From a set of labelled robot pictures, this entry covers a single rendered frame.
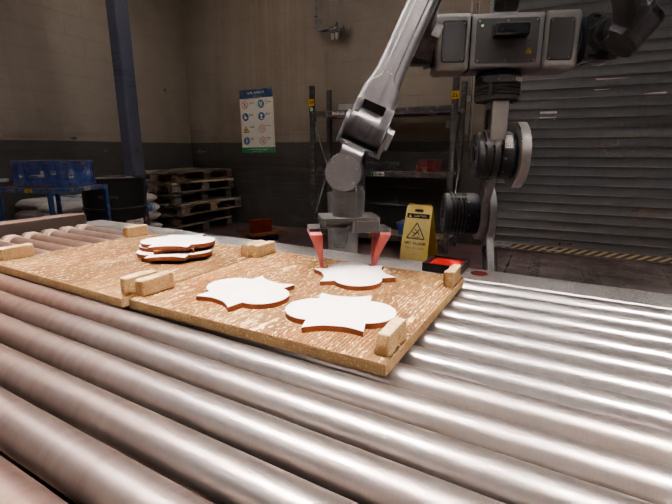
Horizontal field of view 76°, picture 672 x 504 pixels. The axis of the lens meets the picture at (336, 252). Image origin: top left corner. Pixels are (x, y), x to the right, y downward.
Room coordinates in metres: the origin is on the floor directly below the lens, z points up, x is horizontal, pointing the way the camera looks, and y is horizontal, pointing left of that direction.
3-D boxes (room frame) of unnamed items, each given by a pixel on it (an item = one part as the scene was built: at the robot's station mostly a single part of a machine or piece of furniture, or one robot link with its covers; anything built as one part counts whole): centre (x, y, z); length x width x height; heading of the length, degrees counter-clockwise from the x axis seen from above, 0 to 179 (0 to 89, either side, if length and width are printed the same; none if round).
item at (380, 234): (0.76, -0.06, 0.98); 0.07 x 0.07 x 0.09; 9
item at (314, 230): (0.75, 0.01, 0.98); 0.07 x 0.07 x 0.09; 9
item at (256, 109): (6.57, 1.17, 1.55); 0.61 x 0.02 x 0.91; 63
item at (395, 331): (0.44, -0.06, 0.95); 0.06 x 0.02 x 0.03; 151
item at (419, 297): (0.65, 0.04, 0.93); 0.41 x 0.35 x 0.02; 61
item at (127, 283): (0.64, 0.31, 0.95); 0.06 x 0.02 x 0.03; 150
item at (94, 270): (0.85, 0.41, 0.93); 0.41 x 0.35 x 0.02; 60
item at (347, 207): (0.75, -0.02, 1.05); 0.10 x 0.07 x 0.07; 99
